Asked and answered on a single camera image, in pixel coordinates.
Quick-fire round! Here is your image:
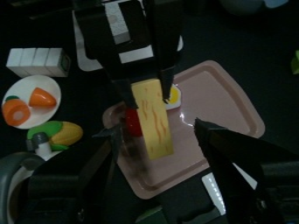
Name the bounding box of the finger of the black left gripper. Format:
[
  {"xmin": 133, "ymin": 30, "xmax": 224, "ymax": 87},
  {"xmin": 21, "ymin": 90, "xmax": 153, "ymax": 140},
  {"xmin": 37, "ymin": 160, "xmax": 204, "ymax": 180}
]
[
  {"xmin": 144, "ymin": 0, "xmax": 183, "ymax": 105},
  {"xmin": 72, "ymin": 0, "xmax": 138, "ymax": 110}
]

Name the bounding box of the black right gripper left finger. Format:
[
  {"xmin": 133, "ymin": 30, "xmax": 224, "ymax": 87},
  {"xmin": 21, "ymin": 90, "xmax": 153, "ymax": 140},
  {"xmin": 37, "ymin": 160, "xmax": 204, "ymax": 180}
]
[{"xmin": 73, "ymin": 123, "xmax": 126, "ymax": 224}]

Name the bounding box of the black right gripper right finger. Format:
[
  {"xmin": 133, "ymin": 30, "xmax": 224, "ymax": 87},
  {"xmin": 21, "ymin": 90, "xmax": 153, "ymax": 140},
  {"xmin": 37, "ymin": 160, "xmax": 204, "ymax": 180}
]
[{"xmin": 193, "ymin": 117, "xmax": 299, "ymax": 224}]

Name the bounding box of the yellow egg block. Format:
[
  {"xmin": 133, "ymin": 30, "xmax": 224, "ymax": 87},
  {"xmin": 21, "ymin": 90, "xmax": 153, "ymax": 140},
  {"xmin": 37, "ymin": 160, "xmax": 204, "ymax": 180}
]
[{"xmin": 129, "ymin": 78, "xmax": 174, "ymax": 161}]

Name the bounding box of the white rice block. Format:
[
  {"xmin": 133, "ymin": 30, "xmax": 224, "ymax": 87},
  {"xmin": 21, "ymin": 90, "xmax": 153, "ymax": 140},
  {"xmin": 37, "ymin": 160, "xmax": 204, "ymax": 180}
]
[{"xmin": 104, "ymin": 2, "xmax": 132, "ymax": 46}]

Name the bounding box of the white toy knife block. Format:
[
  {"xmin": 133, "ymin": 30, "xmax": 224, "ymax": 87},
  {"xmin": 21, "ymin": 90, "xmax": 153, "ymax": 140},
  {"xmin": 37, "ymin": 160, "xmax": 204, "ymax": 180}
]
[{"xmin": 200, "ymin": 163, "xmax": 259, "ymax": 216}]

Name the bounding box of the white segmented block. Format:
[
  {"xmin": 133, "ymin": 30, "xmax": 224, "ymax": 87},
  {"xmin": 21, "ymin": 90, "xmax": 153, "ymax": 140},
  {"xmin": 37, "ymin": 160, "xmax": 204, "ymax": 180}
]
[{"xmin": 4, "ymin": 47, "xmax": 72, "ymax": 78}]

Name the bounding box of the toy fried egg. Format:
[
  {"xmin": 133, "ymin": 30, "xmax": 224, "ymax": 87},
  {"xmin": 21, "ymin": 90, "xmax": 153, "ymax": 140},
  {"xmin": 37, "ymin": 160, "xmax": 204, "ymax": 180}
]
[{"xmin": 164, "ymin": 83, "xmax": 183, "ymax": 111}]

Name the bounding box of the white flat board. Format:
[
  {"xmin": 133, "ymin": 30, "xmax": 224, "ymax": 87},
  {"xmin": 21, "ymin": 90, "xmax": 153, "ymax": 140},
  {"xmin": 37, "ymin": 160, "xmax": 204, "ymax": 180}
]
[{"xmin": 70, "ymin": 11, "xmax": 184, "ymax": 73}]

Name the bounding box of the green and orange toy cup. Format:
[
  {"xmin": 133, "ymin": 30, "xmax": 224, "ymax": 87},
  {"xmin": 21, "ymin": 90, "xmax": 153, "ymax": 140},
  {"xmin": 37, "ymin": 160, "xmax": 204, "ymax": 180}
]
[{"xmin": 25, "ymin": 120, "xmax": 84, "ymax": 151}]

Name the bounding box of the red toy tomato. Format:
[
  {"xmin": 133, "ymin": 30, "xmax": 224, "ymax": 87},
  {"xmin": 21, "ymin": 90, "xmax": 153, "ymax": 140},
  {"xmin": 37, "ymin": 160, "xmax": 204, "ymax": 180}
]
[{"xmin": 124, "ymin": 108, "xmax": 144, "ymax": 138}]

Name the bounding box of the pink plastic tray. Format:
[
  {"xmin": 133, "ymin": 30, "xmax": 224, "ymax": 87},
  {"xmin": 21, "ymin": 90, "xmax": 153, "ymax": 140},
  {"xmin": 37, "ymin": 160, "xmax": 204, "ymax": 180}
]
[{"xmin": 101, "ymin": 59, "xmax": 267, "ymax": 200}]

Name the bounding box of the grey round object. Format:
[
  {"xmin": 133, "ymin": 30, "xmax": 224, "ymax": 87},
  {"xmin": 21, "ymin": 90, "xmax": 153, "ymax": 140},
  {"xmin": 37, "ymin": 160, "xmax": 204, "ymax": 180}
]
[{"xmin": 219, "ymin": 0, "xmax": 267, "ymax": 16}]

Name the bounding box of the white round plate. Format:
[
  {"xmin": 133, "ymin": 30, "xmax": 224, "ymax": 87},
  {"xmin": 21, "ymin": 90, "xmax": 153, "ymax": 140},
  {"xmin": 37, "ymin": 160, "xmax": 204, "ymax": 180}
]
[{"xmin": 1, "ymin": 74, "xmax": 61, "ymax": 130}]

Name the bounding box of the orange carrot tip piece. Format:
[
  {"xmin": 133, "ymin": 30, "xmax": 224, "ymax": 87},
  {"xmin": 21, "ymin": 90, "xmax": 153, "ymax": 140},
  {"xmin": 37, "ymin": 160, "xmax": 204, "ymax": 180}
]
[{"xmin": 28, "ymin": 87, "xmax": 58, "ymax": 109}]

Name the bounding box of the orange carrot piece green top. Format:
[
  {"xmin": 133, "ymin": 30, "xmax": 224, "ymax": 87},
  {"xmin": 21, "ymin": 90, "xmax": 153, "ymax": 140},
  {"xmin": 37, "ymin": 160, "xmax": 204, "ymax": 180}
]
[{"xmin": 1, "ymin": 95, "xmax": 32, "ymax": 127}]

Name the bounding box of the light blue object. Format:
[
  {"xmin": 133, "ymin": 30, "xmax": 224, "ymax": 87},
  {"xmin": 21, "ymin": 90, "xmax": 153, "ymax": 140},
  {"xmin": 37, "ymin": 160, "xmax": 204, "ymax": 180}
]
[{"xmin": 264, "ymin": 0, "xmax": 289, "ymax": 9}]

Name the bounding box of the green toy piece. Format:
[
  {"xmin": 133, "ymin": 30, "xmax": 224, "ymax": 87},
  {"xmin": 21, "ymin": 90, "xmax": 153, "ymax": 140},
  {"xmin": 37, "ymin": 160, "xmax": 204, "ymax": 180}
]
[{"xmin": 291, "ymin": 49, "xmax": 299, "ymax": 75}]

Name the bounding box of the white kettle grey handle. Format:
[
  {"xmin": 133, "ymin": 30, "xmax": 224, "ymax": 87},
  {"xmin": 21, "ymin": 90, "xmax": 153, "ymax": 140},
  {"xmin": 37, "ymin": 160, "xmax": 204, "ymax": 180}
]
[{"xmin": 0, "ymin": 131, "xmax": 53, "ymax": 224}]

